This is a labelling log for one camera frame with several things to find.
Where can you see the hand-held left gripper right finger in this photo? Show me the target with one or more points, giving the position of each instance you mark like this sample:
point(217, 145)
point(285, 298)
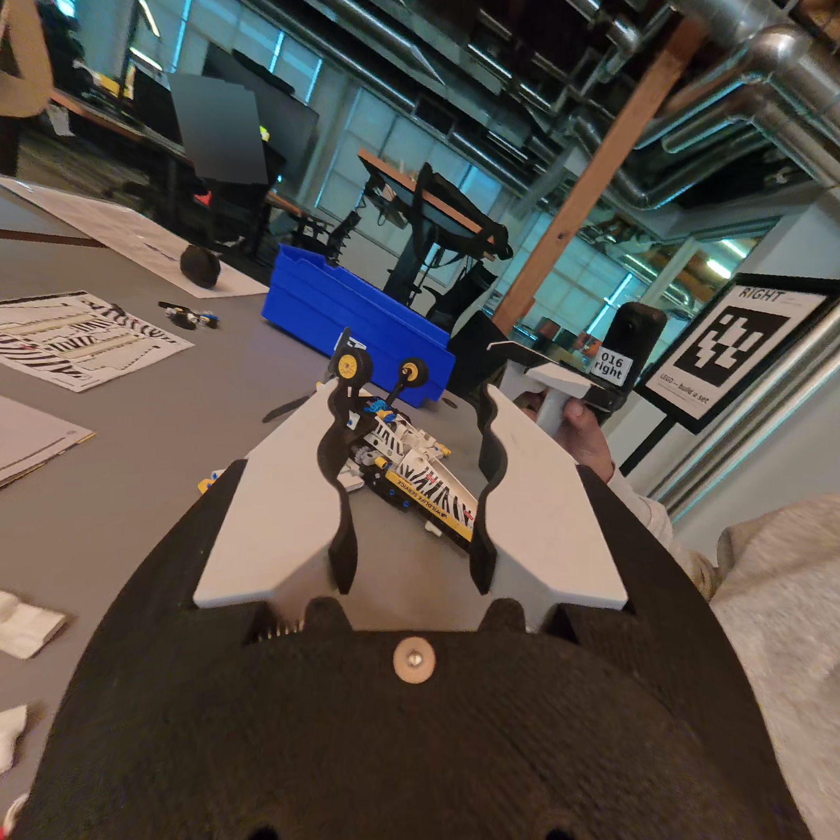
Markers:
point(544, 525)

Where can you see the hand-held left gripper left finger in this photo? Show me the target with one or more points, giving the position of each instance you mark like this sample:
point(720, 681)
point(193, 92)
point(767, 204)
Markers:
point(262, 525)

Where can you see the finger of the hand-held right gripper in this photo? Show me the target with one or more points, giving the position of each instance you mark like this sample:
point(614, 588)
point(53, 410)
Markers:
point(561, 382)
point(515, 380)

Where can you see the zebra striped lego plane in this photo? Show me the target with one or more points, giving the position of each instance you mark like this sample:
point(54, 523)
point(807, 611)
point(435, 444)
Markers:
point(426, 485)

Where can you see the lego instruction booklet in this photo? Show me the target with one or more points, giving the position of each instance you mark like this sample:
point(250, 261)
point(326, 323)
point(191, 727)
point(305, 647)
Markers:
point(33, 433)

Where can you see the pile of lego pieces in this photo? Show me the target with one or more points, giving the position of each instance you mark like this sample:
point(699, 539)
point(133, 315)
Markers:
point(26, 623)

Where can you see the person's right forearm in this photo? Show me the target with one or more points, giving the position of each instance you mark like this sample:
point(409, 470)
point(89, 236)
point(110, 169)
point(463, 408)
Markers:
point(663, 525)

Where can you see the small black lego subassembly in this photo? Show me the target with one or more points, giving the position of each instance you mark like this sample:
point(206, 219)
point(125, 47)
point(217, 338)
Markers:
point(184, 319)

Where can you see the person's right hand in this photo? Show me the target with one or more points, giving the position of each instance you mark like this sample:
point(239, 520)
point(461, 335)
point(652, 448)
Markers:
point(587, 446)

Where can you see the black framed sign stand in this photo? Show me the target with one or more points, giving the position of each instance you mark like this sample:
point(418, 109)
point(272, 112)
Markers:
point(728, 348)

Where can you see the standing desk with wooden top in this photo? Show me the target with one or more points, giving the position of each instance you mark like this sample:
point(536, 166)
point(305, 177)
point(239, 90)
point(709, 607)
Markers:
point(446, 226)

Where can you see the blue plastic bin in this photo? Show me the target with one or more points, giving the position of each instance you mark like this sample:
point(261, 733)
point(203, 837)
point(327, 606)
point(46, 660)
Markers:
point(341, 308)

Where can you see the zebra pattern sticker sheet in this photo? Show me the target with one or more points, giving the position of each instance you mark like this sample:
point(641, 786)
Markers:
point(79, 341)

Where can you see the person's grey clothing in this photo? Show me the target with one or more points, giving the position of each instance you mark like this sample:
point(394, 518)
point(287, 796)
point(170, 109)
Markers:
point(787, 623)

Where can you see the black round object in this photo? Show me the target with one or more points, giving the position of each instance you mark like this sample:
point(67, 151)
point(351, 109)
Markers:
point(200, 268)

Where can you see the silver ceiling pipes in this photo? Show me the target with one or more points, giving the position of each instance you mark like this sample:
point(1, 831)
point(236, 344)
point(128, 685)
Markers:
point(774, 46)

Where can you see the black computer monitor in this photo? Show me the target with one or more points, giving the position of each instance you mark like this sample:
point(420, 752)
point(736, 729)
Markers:
point(295, 138)

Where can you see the white printed paper sheet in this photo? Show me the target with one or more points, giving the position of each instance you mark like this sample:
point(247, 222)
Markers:
point(118, 229)

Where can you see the wooden support post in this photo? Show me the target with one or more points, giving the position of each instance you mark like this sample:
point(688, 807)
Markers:
point(590, 177)

